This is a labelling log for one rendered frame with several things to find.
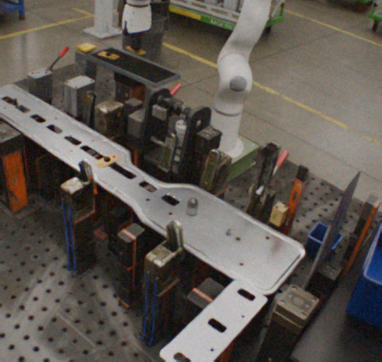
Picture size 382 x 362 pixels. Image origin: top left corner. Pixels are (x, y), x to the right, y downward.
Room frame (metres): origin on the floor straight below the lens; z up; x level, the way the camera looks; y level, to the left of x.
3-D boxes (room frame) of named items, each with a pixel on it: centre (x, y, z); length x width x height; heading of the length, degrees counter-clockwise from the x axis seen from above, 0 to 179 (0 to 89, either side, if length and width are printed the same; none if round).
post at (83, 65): (1.73, 0.47, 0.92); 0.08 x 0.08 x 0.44; 55
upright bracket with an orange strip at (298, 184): (0.98, -0.30, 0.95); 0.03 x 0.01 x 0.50; 55
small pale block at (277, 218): (0.97, -0.27, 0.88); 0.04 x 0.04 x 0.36; 55
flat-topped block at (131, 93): (1.58, 0.25, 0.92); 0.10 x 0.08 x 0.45; 55
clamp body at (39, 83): (1.65, 0.64, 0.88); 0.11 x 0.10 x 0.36; 145
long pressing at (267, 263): (1.18, 0.27, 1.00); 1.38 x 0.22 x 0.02; 55
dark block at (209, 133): (1.23, -0.05, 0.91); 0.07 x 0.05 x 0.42; 145
